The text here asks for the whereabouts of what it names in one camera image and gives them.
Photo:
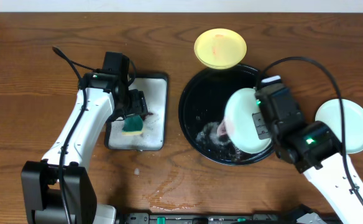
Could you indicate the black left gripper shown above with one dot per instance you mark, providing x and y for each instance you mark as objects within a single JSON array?
[{"x": 138, "y": 104}]

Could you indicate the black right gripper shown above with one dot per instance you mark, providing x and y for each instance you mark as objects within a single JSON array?
[{"x": 293, "y": 110}]

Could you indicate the green yellow sponge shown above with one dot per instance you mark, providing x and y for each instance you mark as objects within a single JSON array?
[{"x": 133, "y": 126}]

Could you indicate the mint plate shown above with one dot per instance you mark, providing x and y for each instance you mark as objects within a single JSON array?
[
  {"x": 330, "y": 114},
  {"x": 243, "y": 123}
]

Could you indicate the yellow plate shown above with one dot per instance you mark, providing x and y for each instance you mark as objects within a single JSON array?
[{"x": 220, "y": 48}]

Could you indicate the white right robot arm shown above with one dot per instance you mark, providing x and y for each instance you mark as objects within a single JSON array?
[{"x": 314, "y": 150}]

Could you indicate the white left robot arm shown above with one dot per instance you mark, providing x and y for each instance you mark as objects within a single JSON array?
[{"x": 57, "y": 189}]

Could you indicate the black rectangular soap tray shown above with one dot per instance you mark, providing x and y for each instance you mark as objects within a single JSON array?
[{"x": 155, "y": 88}]

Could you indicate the round black tray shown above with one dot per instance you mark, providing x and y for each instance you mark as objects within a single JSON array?
[{"x": 201, "y": 109}]

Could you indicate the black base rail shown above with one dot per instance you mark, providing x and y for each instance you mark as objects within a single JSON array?
[{"x": 145, "y": 218}]

